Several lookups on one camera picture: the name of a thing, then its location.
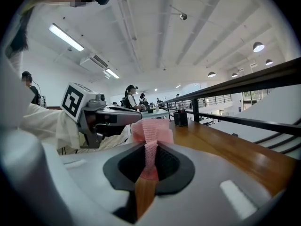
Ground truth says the large black-framed window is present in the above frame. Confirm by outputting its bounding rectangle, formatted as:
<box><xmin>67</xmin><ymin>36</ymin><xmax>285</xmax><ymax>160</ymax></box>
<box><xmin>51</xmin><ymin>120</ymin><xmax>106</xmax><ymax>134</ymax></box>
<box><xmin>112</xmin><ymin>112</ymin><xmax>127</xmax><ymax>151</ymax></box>
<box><xmin>242</xmin><ymin>88</ymin><xmax>275</xmax><ymax>112</ymax></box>

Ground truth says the long ceiling light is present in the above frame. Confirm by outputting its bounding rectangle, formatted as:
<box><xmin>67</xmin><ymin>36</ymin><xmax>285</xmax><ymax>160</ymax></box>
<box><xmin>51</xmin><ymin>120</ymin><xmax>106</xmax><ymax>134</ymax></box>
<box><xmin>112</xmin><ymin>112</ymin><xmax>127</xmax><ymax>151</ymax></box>
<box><xmin>105</xmin><ymin>68</ymin><xmax>120</xmax><ymax>80</ymax></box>
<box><xmin>48</xmin><ymin>23</ymin><xmax>85</xmax><ymax>52</ymax></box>

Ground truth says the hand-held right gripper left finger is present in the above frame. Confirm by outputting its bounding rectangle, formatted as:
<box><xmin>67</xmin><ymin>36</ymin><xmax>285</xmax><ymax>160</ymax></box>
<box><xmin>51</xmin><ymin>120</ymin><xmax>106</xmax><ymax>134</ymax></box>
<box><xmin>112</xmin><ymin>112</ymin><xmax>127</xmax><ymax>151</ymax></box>
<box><xmin>3</xmin><ymin>134</ymin><xmax>145</xmax><ymax>226</ymax></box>

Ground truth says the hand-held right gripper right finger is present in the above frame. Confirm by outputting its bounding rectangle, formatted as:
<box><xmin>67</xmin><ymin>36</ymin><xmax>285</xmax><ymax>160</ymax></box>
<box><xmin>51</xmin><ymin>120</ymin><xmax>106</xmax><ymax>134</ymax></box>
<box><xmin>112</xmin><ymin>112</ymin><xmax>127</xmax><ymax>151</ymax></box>
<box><xmin>138</xmin><ymin>141</ymin><xmax>286</xmax><ymax>226</ymax></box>

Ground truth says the white ceiling air conditioner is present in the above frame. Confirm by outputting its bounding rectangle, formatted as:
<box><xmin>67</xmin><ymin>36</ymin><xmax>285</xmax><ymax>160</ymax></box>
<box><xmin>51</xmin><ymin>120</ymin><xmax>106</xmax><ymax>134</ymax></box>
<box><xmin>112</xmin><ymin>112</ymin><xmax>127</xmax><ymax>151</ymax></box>
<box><xmin>79</xmin><ymin>53</ymin><xmax>110</xmax><ymax>73</ymax></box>

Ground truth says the person's white sweater torso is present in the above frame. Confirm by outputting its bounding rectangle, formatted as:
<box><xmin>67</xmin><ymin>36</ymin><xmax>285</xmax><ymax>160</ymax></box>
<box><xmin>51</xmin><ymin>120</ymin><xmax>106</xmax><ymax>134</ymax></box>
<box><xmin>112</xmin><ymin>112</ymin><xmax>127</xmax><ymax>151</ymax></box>
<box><xmin>0</xmin><ymin>3</ymin><xmax>48</xmax><ymax>131</ymax></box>

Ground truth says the person's left forearm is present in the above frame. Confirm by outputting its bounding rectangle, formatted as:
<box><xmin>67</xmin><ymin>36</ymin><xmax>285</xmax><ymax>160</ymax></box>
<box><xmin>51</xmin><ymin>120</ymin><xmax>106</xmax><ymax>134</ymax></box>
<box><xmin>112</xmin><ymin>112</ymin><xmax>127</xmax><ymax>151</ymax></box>
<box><xmin>20</xmin><ymin>102</ymin><xmax>82</xmax><ymax>150</ymax></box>

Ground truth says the white desk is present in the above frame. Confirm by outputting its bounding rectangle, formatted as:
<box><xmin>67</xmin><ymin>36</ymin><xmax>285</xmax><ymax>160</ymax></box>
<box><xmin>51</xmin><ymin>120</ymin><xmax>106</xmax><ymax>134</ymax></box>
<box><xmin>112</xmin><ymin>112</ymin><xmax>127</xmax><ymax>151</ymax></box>
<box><xmin>140</xmin><ymin>108</ymin><xmax>170</xmax><ymax>121</ymax></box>

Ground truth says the black pen holder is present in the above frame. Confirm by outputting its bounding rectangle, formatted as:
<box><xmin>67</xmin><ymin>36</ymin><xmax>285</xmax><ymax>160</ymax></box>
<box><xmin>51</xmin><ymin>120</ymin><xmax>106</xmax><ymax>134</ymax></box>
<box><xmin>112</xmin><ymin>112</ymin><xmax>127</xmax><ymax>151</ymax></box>
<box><xmin>173</xmin><ymin>109</ymin><xmax>188</xmax><ymax>127</ymax></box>

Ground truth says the pink cloth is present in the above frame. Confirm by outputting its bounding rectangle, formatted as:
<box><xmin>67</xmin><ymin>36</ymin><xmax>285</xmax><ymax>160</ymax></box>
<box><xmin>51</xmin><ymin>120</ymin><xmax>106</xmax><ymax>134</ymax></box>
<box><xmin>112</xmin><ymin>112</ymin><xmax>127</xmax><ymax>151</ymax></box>
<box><xmin>130</xmin><ymin>118</ymin><xmax>174</xmax><ymax>181</ymax></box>

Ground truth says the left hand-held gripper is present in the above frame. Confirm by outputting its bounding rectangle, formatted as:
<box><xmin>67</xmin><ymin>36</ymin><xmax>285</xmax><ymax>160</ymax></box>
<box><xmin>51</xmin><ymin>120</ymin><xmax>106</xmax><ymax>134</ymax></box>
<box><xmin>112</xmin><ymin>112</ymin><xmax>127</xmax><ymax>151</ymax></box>
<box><xmin>60</xmin><ymin>81</ymin><xmax>143</xmax><ymax>150</ymax></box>

